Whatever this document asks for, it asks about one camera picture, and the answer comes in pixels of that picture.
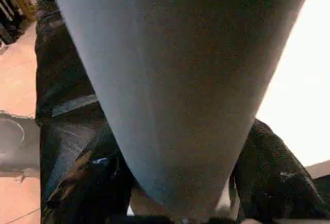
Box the white plastic table leg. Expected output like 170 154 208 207
45 0 317 221

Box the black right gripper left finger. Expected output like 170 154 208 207
45 124 135 224

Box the white plastic table top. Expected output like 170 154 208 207
254 0 330 168

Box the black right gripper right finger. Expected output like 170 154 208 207
233 117 330 224

